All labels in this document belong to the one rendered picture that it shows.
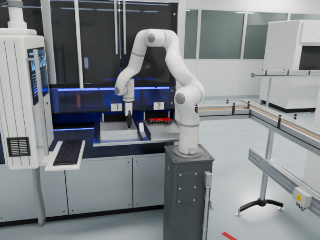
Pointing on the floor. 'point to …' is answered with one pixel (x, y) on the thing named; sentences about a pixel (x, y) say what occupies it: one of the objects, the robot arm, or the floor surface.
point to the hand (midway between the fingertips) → (128, 121)
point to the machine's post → (180, 48)
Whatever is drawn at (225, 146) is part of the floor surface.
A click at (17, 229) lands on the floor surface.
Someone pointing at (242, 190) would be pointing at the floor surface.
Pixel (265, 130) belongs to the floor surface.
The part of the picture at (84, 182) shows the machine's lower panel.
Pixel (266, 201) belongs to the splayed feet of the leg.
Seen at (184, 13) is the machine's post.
